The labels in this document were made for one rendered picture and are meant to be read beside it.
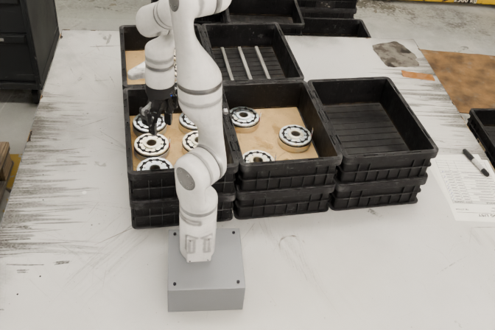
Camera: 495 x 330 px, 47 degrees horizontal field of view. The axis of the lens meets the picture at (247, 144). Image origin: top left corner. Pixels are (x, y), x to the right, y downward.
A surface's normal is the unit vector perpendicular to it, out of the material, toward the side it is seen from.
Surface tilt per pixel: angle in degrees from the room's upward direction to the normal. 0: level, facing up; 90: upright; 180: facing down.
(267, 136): 0
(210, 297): 90
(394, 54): 2
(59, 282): 0
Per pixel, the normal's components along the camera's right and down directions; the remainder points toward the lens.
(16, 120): 0.08, -0.76
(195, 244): 0.15, 0.66
